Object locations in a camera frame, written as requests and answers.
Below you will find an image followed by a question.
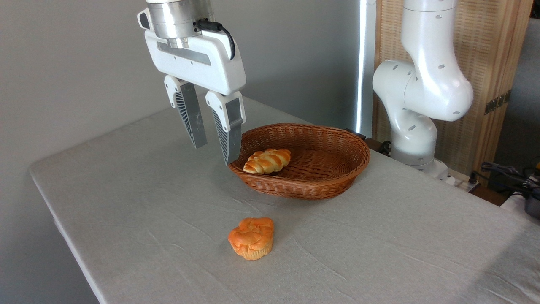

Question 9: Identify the grey tablecloth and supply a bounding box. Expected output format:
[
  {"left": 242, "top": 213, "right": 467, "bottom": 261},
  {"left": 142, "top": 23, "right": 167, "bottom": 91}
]
[{"left": 29, "top": 96, "right": 540, "bottom": 304}]

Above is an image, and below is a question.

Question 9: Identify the braided bread roll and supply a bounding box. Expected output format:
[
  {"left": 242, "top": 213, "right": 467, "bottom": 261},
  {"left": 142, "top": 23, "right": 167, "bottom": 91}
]
[{"left": 243, "top": 148, "right": 292, "bottom": 175}]

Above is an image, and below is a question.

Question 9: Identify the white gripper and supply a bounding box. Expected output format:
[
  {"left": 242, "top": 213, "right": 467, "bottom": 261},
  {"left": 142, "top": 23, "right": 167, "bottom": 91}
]
[{"left": 137, "top": 8, "right": 247, "bottom": 166}]

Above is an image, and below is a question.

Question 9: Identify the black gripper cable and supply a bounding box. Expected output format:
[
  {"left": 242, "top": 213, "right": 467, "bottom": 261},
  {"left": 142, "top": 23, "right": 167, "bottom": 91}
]
[{"left": 196, "top": 19, "right": 237, "bottom": 60}]

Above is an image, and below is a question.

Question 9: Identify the black cable bundle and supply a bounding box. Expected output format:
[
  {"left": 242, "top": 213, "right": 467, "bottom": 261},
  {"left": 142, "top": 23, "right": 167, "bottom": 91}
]
[{"left": 480, "top": 161, "right": 540, "bottom": 199}]

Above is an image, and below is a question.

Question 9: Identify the wooden rattan folding screen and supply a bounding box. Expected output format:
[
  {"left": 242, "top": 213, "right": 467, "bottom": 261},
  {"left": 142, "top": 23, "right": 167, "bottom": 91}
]
[{"left": 373, "top": 0, "right": 535, "bottom": 178}]

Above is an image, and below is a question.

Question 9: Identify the black robot base clamp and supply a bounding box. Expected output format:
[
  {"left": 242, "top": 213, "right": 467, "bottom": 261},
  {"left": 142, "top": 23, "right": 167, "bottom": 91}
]
[{"left": 345, "top": 128, "right": 392, "bottom": 156}]

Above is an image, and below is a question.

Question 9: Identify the dark metal screen hinge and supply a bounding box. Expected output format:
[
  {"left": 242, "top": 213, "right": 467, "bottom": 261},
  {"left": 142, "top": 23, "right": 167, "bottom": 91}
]
[{"left": 484, "top": 90, "right": 512, "bottom": 115}]

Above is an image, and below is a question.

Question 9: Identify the orange muffin-shaped bread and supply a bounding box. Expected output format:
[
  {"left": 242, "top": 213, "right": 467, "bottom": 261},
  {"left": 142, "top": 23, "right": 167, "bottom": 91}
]
[{"left": 228, "top": 217, "right": 275, "bottom": 261}]

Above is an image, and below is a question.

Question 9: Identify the white power strip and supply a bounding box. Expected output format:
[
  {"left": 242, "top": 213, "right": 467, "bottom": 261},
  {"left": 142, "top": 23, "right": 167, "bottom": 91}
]
[{"left": 446, "top": 169, "right": 482, "bottom": 191}]

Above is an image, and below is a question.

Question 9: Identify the silver vertical metal post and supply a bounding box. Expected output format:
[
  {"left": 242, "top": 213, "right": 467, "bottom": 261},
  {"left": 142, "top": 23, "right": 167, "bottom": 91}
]
[{"left": 355, "top": 0, "right": 377, "bottom": 138}]

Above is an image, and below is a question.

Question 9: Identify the brown wicker oval basket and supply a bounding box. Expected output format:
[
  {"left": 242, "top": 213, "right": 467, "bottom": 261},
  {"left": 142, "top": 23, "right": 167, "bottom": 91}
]
[{"left": 228, "top": 123, "right": 371, "bottom": 201}]

